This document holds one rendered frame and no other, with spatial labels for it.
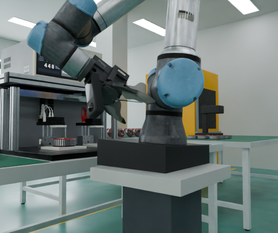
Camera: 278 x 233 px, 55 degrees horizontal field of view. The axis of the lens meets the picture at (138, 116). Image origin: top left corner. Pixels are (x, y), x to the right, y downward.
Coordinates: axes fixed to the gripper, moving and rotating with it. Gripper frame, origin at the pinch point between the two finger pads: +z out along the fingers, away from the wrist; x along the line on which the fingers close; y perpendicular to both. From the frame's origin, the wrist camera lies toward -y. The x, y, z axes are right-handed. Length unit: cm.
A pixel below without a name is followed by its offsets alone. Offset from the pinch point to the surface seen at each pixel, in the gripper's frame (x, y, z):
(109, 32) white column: 301, 400, 2
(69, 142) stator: 56, 11, -4
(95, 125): 66, 34, 6
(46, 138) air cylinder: 71, 14, -12
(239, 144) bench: 70, 102, 126
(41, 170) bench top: 35.0, -14.2, -11.0
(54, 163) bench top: 35.3, -9.9, -8.3
